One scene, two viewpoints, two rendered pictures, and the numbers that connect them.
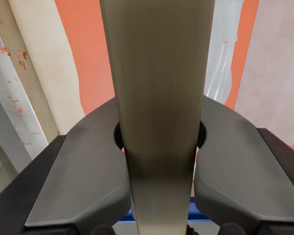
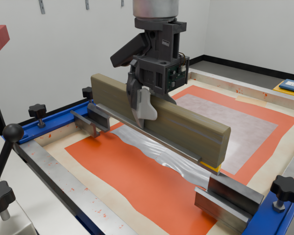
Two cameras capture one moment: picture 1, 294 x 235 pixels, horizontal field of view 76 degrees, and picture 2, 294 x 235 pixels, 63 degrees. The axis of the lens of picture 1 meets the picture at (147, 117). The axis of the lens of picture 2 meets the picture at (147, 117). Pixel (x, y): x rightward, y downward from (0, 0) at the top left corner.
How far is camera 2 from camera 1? 50 cm
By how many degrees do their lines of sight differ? 86
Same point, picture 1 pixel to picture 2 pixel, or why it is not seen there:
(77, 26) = (112, 178)
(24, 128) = (111, 228)
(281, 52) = not seen: hidden behind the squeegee
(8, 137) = not seen: outside the picture
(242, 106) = not seen: hidden behind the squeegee
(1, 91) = (90, 210)
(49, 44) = (102, 193)
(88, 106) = (142, 209)
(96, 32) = (121, 176)
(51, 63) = (108, 200)
